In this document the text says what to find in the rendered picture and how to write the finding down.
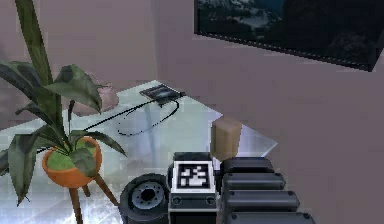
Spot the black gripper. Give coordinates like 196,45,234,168
118,172,171,224

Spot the green plant in orange pot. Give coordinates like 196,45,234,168
0,0,128,224

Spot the tan rounded box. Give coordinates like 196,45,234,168
209,116,243,162

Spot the small black flat device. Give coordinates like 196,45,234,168
139,84,186,108

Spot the pink rounded lump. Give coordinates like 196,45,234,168
70,82,120,117

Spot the dark framed wall picture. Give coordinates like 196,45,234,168
193,0,384,73

